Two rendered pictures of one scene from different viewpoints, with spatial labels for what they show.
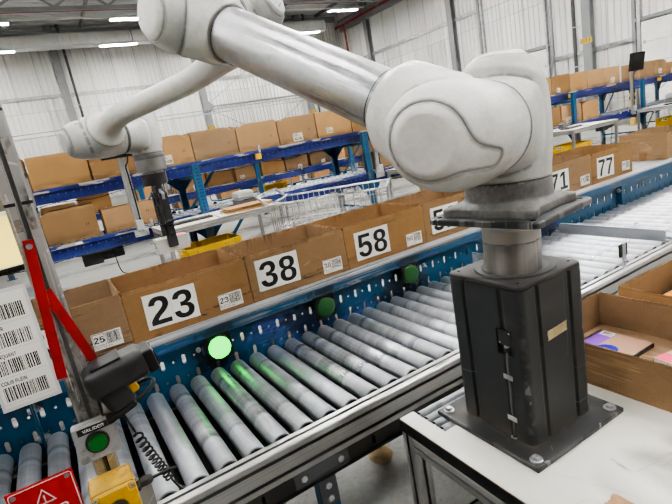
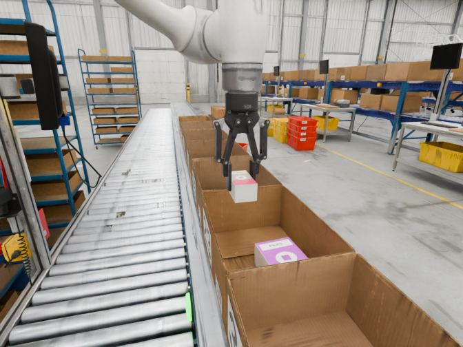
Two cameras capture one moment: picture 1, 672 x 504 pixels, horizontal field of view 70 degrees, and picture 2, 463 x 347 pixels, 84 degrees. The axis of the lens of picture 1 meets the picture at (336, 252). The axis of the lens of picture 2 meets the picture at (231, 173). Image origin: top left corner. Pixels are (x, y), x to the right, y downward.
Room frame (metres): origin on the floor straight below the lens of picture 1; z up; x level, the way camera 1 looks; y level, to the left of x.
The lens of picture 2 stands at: (1.68, -0.08, 1.40)
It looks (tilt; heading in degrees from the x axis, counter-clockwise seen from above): 20 degrees down; 106
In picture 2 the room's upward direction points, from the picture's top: straight up
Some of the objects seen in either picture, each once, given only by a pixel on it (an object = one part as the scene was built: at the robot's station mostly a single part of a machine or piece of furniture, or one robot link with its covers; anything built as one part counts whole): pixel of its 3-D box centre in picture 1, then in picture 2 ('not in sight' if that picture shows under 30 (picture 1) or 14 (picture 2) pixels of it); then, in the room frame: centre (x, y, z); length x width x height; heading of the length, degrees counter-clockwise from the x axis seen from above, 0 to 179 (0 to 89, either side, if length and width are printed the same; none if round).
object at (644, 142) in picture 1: (658, 142); not in sight; (3.10, -2.18, 0.96); 0.39 x 0.29 x 0.17; 119
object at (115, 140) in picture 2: not in sight; (114, 100); (-2.26, 4.70, 0.98); 0.98 x 0.49 x 1.96; 30
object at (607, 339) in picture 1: (603, 351); not in sight; (1.06, -0.60, 0.76); 0.19 x 0.14 x 0.02; 117
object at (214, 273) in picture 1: (180, 291); (261, 242); (1.59, 0.55, 0.96); 0.39 x 0.29 x 0.17; 119
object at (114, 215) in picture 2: not in sight; (134, 215); (0.85, 0.94, 0.72); 0.52 x 0.05 x 0.05; 29
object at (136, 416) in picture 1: (148, 447); (118, 274); (1.07, 0.55, 0.72); 0.52 x 0.05 x 0.05; 29
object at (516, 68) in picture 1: (500, 117); not in sight; (0.88, -0.33, 1.36); 0.18 x 0.16 x 0.22; 141
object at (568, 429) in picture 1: (519, 341); not in sight; (0.89, -0.33, 0.91); 0.26 x 0.26 x 0.33; 28
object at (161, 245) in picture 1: (171, 243); (240, 185); (1.53, 0.51, 1.14); 0.10 x 0.06 x 0.05; 119
